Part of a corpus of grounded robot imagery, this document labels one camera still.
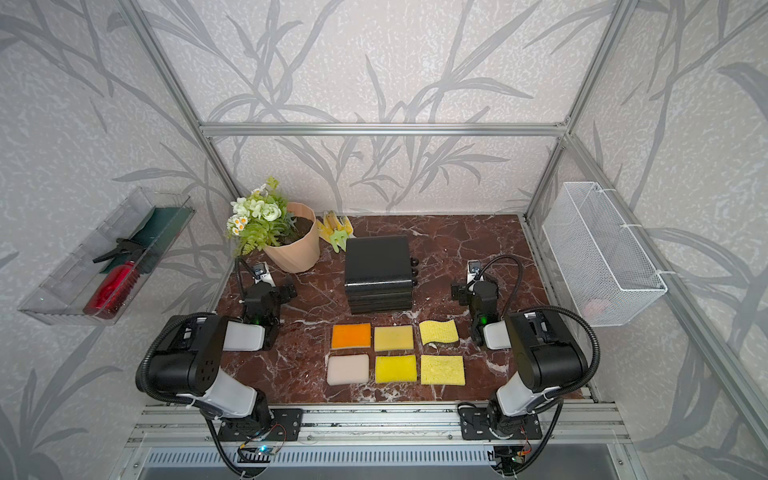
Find right green circuit board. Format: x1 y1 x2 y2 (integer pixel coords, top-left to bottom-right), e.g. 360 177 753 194
490 446 531 475

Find black corrugated right cable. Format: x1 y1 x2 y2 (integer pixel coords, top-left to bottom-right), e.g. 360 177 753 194
479 254 602 400

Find bright yellow thick sponge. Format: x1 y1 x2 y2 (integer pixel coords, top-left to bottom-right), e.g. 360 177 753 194
375 355 418 383

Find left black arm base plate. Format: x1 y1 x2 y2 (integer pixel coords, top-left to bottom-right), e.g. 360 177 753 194
217 408 304 442

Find white wire mesh basket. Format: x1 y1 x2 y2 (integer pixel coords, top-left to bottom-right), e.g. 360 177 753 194
543 181 668 327

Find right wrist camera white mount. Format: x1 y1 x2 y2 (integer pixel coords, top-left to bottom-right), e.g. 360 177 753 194
467 260 483 289

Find green garden hand fork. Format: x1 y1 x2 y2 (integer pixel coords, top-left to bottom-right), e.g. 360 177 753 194
325 217 353 253

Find green circuit board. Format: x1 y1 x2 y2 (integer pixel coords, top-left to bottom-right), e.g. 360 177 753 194
237 443 283 464
490 446 531 475

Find yellow wavy scrub sponge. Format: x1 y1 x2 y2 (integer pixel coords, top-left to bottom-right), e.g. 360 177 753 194
419 320 460 345

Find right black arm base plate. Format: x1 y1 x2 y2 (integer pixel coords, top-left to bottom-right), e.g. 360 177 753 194
457 403 544 441

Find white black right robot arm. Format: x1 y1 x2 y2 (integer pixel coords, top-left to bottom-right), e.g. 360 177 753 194
451 281 600 430

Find white pale foam sponge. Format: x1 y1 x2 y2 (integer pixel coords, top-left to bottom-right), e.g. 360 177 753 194
326 354 370 386

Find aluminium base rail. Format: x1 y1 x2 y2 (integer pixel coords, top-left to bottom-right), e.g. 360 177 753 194
126 400 632 448

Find yellow white garden glove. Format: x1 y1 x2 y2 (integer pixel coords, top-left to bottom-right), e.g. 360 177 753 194
315 211 354 253

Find green white artificial flowers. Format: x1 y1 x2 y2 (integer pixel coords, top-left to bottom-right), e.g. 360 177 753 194
226 176 298 256

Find red spray bottle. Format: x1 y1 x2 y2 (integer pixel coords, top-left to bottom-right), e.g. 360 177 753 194
83 261 140 320

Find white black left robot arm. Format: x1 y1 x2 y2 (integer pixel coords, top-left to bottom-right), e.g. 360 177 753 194
136 280 297 431

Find black drawer cabinet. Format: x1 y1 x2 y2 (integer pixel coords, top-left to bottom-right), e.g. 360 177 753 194
344 235 418 314

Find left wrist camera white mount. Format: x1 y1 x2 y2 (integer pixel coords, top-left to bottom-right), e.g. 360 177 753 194
251 262 276 287

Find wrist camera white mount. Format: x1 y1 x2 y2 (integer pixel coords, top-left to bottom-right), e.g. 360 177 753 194
467 260 483 289
251 262 276 287

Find orange sponge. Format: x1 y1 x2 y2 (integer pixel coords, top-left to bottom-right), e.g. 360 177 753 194
331 323 372 350

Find left green circuit board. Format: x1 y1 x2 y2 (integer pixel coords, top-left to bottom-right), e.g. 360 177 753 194
237 443 283 464

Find clear plastic wall tray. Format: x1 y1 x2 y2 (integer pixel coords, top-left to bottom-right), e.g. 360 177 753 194
19 187 195 326

